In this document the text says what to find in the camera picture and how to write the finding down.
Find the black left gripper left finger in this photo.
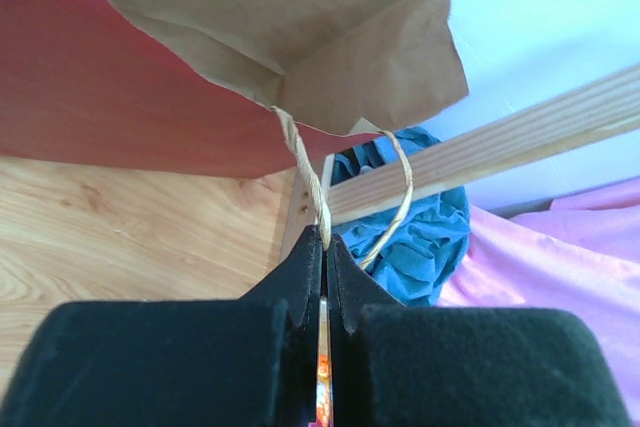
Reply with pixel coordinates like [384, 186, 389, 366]
[1, 226, 323, 426]

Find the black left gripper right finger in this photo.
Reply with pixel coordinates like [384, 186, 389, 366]
[325, 236, 630, 426]

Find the orange Fox's candy bag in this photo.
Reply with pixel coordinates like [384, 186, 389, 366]
[313, 298, 333, 427]

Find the red paper bag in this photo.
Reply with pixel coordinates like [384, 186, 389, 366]
[0, 0, 471, 271]

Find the blue crumpled shirt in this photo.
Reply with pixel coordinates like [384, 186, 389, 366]
[331, 127, 471, 306]

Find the pink t-shirt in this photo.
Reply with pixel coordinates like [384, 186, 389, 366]
[438, 179, 639, 425]

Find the wooden rack frame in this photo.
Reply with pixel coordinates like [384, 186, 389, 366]
[273, 66, 639, 267]

